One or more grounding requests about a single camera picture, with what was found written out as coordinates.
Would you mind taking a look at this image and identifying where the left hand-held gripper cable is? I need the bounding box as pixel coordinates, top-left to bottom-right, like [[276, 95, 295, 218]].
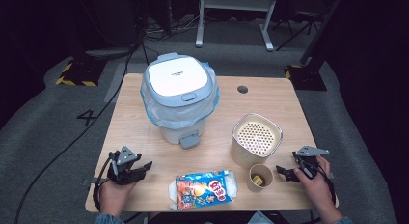
[[92, 150, 118, 212]]

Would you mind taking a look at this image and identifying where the beige container with perforated strainer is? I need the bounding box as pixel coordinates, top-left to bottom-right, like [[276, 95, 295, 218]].
[[229, 112, 285, 170]]

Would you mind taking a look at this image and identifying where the person's right hand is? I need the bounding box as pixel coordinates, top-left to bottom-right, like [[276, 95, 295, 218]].
[[293, 154, 338, 213]]

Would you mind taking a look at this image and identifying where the blue snack packet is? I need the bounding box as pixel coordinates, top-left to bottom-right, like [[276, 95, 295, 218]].
[[168, 170, 239, 211]]

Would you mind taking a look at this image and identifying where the right hand-held gripper cable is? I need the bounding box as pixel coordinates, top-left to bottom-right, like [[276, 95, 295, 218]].
[[302, 159, 338, 206]]

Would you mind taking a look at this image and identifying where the white pedal trash bin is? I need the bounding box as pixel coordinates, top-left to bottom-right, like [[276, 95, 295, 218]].
[[140, 51, 221, 150]]

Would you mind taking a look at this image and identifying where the hand-held gripper cable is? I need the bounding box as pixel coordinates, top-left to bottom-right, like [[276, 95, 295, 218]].
[[302, 159, 338, 206], [92, 150, 118, 212]]

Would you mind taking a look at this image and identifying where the long black floor cable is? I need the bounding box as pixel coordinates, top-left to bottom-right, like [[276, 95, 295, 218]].
[[14, 40, 138, 224]]

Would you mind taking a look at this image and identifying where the white metal desk frame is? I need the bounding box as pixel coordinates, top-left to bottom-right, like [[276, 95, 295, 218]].
[[195, 0, 280, 52]]

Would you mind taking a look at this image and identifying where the clear plastic bin liner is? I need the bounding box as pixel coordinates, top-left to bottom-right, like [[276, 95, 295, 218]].
[[140, 61, 221, 130]]

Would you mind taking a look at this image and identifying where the black yellow striped stand base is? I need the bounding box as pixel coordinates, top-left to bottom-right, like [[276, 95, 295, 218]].
[[55, 57, 107, 88], [284, 63, 328, 92]]

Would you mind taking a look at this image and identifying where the black tripod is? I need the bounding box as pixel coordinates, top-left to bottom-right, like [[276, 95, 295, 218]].
[[275, 5, 322, 52]]

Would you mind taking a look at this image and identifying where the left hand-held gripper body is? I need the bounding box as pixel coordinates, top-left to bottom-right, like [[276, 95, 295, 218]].
[[106, 145, 147, 186]]

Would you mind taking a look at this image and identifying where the brown paper cup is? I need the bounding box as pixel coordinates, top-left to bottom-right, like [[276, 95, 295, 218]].
[[246, 163, 275, 193]]

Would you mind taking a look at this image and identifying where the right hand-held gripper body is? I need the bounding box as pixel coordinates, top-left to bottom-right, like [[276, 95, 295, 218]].
[[291, 145, 331, 181]]

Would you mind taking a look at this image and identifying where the person's left hand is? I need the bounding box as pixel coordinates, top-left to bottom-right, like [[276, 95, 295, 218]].
[[98, 178, 140, 218]]

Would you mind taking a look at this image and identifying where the black slanted stand pole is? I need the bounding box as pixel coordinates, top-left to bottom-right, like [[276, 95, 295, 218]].
[[299, 0, 346, 66]]

